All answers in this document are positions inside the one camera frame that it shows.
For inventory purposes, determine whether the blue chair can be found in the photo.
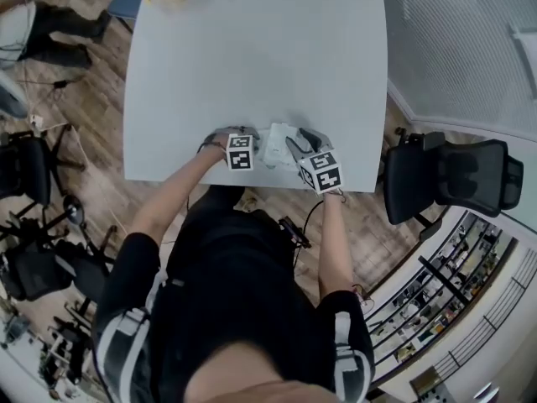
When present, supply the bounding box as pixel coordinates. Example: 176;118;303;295
107;0;146;34

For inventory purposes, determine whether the person's right forearm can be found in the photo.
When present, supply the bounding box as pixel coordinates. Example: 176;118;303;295
315;188;356;300

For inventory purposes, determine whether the long white power cable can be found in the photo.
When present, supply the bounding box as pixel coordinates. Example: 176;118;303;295
41;121;128;235

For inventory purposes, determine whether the black armless office chair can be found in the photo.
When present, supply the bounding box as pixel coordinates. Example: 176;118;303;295
0;125;87;227

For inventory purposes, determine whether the person's left forearm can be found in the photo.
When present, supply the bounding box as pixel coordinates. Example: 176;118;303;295
129;142;228;248

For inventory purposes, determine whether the white wet wipe pack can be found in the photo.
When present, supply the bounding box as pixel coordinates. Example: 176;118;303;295
253;121;310;172

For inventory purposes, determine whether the black mesh office chair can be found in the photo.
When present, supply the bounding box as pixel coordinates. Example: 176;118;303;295
383;131;525;243

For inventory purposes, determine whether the black waist device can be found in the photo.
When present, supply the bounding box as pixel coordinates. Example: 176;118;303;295
278;216;312;250

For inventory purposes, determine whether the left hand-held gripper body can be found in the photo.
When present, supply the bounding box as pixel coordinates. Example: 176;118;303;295
211;124;258;173

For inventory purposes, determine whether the person's black clothed torso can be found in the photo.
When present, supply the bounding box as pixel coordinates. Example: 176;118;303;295
91;185;377;403

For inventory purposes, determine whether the black padded office chair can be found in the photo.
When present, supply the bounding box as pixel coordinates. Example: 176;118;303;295
0;216;119;319

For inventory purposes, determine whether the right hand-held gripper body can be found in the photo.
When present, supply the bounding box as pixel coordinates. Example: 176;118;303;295
296;144;343;196

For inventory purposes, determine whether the black metal railing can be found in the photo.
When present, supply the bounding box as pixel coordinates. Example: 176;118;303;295
364;207;537;403

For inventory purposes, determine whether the round black stand base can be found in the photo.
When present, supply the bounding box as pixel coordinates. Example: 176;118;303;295
62;194;87;227

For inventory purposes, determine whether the white paper wall sign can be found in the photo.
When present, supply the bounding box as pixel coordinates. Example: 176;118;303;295
508;24;537;71

